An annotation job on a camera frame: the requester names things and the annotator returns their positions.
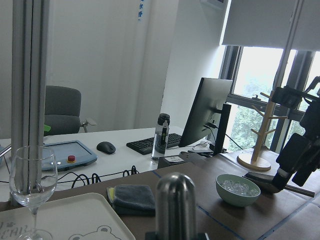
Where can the black computer mouse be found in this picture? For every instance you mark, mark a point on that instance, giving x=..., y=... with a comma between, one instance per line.
x=106, y=147

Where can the grey folded cloth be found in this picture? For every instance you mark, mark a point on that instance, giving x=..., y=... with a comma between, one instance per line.
x=130, y=199

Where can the cream bear tray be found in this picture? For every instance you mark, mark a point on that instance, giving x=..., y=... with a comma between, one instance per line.
x=83, y=217

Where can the white roller blind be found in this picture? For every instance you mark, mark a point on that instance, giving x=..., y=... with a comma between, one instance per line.
x=266, y=23

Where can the grey office chair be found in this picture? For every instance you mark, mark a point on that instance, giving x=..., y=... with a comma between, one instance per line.
x=62, y=111

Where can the computer monitor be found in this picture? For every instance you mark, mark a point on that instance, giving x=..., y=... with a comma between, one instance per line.
x=210, y=96

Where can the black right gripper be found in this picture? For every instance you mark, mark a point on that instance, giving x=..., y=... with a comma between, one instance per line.
x=301, y=155

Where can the clear wine glass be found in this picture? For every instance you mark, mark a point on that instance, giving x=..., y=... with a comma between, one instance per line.
x=33, y=180

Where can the aluminium frame post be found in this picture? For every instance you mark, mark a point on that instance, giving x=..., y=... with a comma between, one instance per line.
x=30, y=26

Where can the green bowl of ice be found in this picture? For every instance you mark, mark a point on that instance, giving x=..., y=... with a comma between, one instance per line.
x=237, y=190

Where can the metal ice scoop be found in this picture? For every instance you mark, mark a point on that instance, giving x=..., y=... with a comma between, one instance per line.
x=264, y=182

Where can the wooden mug tree stand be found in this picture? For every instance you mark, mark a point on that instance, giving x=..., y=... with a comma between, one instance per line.
x=253, y=160

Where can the yellow sponge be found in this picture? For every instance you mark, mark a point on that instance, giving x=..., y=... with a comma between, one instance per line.
x=110, y=191

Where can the steel muddler with black tip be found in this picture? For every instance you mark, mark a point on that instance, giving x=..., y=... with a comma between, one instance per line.
x=175, y=208

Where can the blue teach pendant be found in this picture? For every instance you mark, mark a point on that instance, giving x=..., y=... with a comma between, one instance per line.
x=71, y=154

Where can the clear water bottle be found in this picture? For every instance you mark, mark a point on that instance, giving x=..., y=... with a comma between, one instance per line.
x=161, y=137

